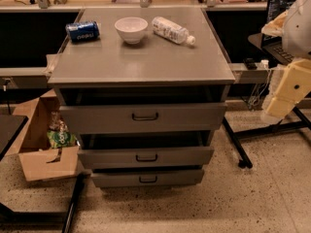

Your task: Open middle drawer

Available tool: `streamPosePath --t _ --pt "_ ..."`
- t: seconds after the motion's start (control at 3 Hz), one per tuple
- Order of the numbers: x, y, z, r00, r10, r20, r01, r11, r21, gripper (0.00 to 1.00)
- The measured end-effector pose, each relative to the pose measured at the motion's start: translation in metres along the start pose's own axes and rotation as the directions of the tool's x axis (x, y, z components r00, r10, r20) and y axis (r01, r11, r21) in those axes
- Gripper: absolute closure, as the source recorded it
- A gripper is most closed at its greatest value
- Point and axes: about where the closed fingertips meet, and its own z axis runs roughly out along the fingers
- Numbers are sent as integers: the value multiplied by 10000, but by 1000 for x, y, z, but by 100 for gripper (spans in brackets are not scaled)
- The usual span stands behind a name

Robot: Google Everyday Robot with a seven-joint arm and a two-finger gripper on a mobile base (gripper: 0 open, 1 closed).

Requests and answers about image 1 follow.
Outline grey drawer cabinet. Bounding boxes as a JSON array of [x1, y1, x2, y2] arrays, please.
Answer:
[[49, 8, 234, 174]]

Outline black laptop stand table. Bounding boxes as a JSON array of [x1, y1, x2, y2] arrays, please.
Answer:
[[222, 32, 311, 170]]

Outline black laptop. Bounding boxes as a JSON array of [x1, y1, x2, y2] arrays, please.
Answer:
[[261, 0, 296, 65]]

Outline clear plastic bottle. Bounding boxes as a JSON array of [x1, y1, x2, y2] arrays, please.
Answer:
[[152, 17, 195, 46]]

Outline grey bottom drawer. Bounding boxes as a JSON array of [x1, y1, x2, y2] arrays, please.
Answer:
[[91, 169, 204, 188]]

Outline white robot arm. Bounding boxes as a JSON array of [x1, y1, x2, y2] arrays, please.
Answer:
[[260, 0, 311, 124]]

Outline green snack bag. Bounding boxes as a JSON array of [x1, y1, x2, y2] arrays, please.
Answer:
[[47, 131, 76, 149]]

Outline blue pepsi can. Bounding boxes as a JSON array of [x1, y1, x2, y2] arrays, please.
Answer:
[[65, 21, 99, 42]]

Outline white cables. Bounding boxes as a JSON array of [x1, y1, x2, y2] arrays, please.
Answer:
[[247, 59, 273, 111]]

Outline grey drawer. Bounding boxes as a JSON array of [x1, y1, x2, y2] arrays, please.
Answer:
[[60, 103, 226, 134], [78, 147, 214, 169], [91, 169, 204, 188]]

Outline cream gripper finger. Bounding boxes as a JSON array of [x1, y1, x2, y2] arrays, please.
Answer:
[[264, 58, 311, 118]]

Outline black power adapter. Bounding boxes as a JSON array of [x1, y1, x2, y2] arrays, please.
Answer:
[[244, 58, 257, 70]]

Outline white bowl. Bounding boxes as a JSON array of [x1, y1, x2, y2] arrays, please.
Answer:
[[115, 17, 148, 44]]

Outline grey top drawer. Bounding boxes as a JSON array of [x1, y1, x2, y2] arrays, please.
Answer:
[[60, 103, 226, 134]]

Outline cardboard box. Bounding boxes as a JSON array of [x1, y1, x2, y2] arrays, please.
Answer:
[[9, 90, 80, 182]]

